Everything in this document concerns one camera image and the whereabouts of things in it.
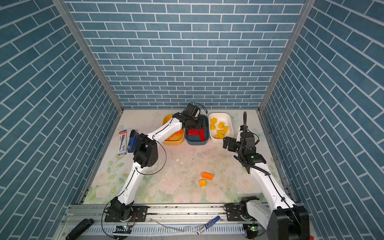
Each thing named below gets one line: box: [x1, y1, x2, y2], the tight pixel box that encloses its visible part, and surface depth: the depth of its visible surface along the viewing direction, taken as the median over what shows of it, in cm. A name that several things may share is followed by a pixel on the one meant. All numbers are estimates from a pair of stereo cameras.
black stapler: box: [65, 218, 94, 240], surface depth 69 cm
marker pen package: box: [118, 129, 128, 156], surface depth 101 cm
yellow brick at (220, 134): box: [214, 128, 228, 139], surface depth 105 cm
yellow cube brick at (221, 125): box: [218, 121, 225, 130], surface depth 110 cm
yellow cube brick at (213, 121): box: [210, 117, 218, 125], surface depth 113 cm
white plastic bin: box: [208, 112, 234, 143], surface depth 110 cm
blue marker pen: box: [196, 215, 221, 235], surface depth 71 cm
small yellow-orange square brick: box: [199, 179, 207, 187], surface depth 86 cm
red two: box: [188, 128, 206, 142], surface depth 107 cm
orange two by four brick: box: [201, 172, 214, 181], surface depth 86 cm
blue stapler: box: [127, 129, 139, 153], surface depth 101 cm
